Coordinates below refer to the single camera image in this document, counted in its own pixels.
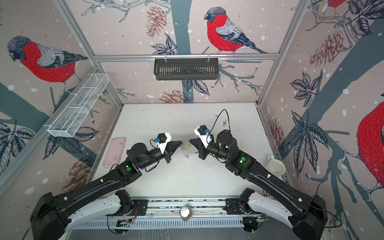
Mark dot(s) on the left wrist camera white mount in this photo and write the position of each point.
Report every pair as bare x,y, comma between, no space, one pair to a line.
162,140

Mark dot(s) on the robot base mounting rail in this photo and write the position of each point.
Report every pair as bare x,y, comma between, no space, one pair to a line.
179,214

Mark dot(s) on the dark grey hanging shelf basket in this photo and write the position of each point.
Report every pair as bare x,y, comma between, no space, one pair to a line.
186,69

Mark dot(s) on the pink rectangular tray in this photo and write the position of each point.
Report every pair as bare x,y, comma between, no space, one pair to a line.
114,153

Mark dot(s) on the white wire mesh basket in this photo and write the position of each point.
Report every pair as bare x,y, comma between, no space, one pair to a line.
81,102

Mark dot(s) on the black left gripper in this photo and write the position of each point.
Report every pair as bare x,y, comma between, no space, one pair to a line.
168,152

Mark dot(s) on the white ceramic mug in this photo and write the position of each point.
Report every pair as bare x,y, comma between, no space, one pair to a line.
276,167

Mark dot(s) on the round silver knob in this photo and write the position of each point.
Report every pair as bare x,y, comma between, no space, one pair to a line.
185,213

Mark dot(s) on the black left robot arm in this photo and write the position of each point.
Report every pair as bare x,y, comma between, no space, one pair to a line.
55,215

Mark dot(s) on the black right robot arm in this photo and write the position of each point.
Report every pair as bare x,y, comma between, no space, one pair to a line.
305,215

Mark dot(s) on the silver metal keyring carabiner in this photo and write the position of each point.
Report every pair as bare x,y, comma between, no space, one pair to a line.
184,150

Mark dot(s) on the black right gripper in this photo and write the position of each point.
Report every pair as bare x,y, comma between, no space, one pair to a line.
202,149

